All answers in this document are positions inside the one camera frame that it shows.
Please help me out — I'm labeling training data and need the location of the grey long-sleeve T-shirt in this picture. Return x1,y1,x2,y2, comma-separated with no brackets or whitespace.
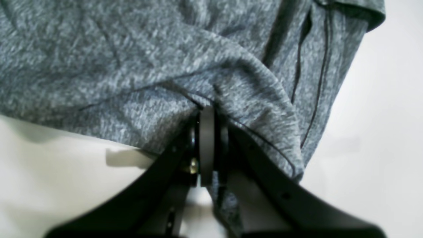
1,0,386,238

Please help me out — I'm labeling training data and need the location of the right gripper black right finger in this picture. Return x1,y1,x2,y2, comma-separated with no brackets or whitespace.
215,114,386,238

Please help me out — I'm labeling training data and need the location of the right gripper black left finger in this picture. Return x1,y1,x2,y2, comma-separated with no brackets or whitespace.
46,106,215,238

